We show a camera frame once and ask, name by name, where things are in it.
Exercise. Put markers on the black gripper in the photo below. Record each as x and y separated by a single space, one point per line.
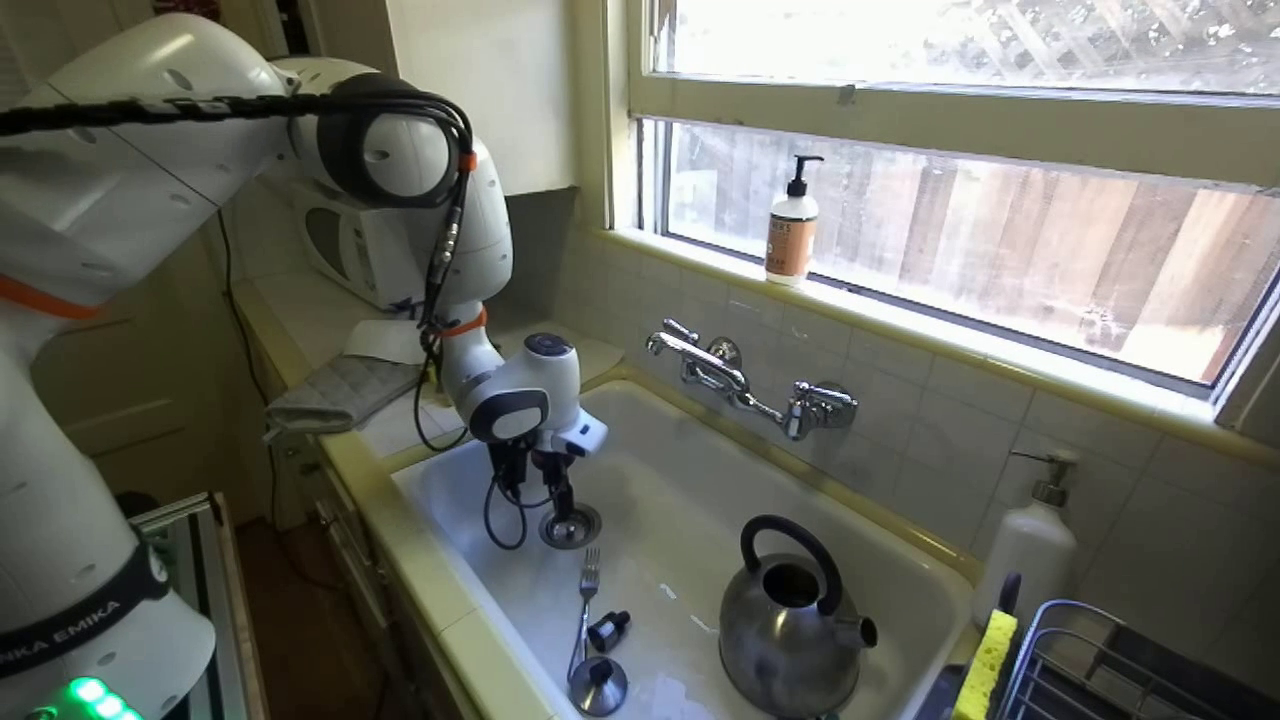
508 424

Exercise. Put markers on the round metal drain plug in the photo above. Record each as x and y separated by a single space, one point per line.
571 528

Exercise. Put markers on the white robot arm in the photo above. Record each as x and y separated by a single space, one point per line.
135 162

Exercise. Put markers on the silver fork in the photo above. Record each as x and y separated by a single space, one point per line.
586 581

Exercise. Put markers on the white ceramic sink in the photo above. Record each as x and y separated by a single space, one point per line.
695 506

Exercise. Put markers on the small black silver stopper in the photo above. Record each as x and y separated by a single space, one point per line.
610 630

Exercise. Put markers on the cream base cabinet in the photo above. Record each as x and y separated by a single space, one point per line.
387 584

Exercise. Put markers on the grey folded cloth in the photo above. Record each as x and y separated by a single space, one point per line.
341 391

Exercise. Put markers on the stainless steel kettle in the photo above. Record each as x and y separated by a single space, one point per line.
792 642

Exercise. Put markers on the brown soap pump bottle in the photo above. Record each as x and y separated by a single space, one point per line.
792 235

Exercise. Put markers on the yellow sponge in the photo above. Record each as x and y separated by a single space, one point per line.
986 666

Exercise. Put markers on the white pump dispenser bottle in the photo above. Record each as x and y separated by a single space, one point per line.
1027 555

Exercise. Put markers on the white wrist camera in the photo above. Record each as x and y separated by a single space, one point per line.
580 428

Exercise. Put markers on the chrome wall faucet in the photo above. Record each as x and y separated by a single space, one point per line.
724 372

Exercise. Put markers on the cream wall cabinet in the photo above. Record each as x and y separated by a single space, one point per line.
482 83

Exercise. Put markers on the kitchen window frame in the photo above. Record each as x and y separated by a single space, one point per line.
935 121

